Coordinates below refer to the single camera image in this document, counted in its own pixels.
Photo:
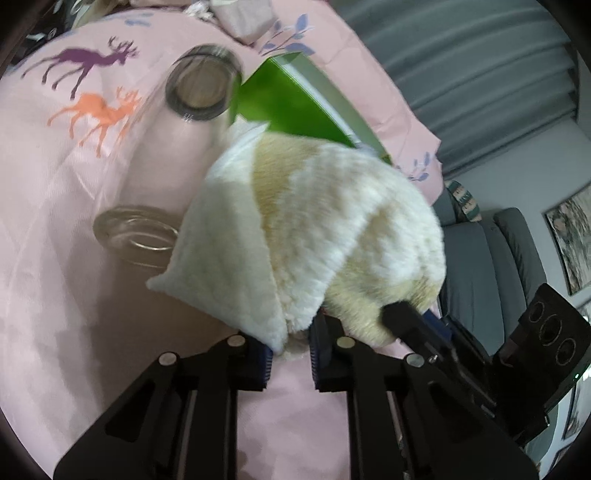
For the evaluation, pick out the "cream white knit cloth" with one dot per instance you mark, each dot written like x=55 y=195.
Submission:
x=323 y=230

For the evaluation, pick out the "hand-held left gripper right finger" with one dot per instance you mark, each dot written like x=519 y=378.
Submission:
x=318 y=356

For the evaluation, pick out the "clear glass dish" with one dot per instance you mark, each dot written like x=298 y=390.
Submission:
x=135 y=236

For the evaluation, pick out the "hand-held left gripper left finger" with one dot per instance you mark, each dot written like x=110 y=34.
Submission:
x=262 y=365

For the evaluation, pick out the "green box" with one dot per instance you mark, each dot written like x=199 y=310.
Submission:
x=286 y=104

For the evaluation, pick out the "grey sofa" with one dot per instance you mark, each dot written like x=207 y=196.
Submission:
x=489 y=263

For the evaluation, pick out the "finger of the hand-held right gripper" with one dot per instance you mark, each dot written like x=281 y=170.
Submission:
x=400 y=319
x=441 y=326

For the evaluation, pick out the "small framed wall picture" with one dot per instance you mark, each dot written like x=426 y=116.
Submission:
x=572 y=408

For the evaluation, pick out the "pink deer print bedsheet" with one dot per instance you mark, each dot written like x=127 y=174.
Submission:
x=83 y=175

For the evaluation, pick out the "patterned cushion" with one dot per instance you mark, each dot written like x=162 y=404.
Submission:
x=463 y=198

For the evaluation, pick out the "grey curtain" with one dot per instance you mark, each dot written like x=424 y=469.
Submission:
x=461 y=60

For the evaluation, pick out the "round glass jar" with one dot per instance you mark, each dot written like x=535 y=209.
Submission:
x=202 y=83

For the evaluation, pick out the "pale pink clothing pile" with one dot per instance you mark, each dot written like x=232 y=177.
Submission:
x=244 y=18

